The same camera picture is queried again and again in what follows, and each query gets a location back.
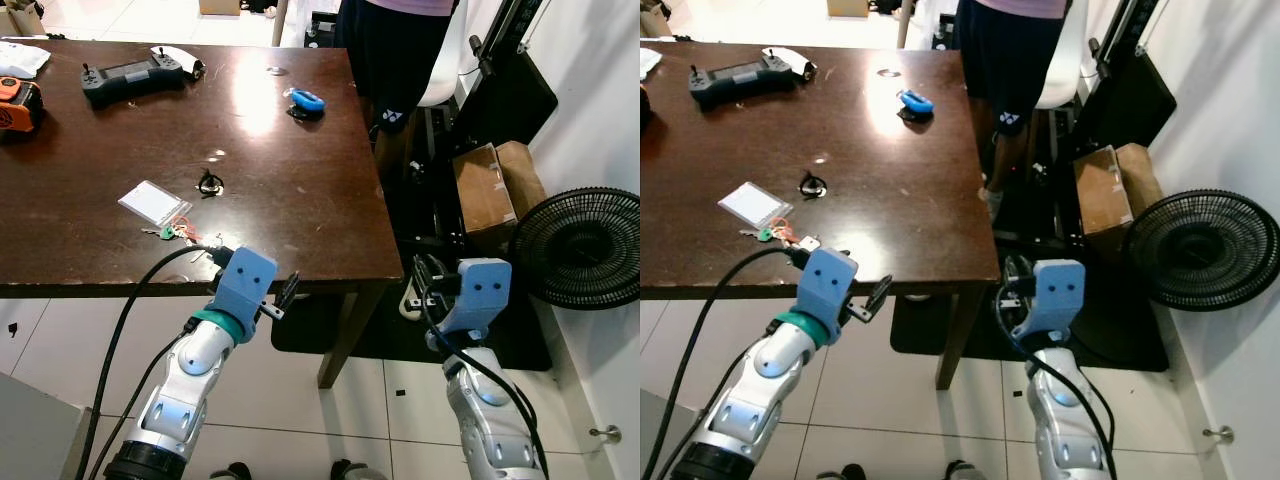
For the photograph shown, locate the keys with orange ring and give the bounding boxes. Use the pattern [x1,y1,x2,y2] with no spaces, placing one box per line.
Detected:
[740,215,821,251]
[140,213,226,251]

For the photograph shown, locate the black floor mat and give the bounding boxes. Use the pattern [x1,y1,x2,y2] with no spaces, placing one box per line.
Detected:
[272,290,553,373]
[890,290,1169,373]

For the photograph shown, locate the dark brown wooden table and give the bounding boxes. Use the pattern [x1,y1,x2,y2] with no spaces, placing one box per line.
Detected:
[0,38,406,389]
[640,38,1004,391]

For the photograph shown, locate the clear white card holder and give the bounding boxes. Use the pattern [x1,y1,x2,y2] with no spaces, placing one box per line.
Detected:
[117,180,193,229]
[717,182,793,231]

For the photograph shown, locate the brown cardboard box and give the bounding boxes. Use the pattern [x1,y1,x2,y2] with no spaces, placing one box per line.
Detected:
[452,140,546,256]
[1073,143,1166,263]

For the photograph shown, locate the person in black shorts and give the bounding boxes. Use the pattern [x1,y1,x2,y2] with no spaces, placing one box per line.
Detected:
[335,0,463,181]
[955,0,1071,221]

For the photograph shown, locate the black handheld remote controller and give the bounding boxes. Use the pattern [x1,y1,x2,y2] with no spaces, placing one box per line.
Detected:
[688,55,791,109]
[80,55,189,106]

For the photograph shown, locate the black equipment stand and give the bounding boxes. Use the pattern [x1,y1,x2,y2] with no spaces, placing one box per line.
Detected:
[460,0,561,151]
[1075,0,1179,151]

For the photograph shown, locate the black floor fan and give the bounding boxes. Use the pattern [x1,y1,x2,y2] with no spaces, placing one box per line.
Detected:
[1122,188,1280,313]
[510,187,641,311]

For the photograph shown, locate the light blue left wrist camera mount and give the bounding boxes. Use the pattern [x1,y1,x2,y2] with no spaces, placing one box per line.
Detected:
[795,247,859,326]
[208,247,279,323]

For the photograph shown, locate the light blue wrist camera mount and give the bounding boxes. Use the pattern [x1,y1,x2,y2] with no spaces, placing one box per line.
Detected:
[435,258,513,341]
[795,247,859,326]
[208,247,279,323]
[1012,260,1088,346]

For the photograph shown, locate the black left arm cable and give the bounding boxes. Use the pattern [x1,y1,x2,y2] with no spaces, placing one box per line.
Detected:
[645,245,806,480]
[75,243,236,480]

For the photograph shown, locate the light blue right wrist camera mount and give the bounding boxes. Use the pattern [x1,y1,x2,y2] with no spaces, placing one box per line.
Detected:
[1012,260,1088,346]
[435,258,513,341]

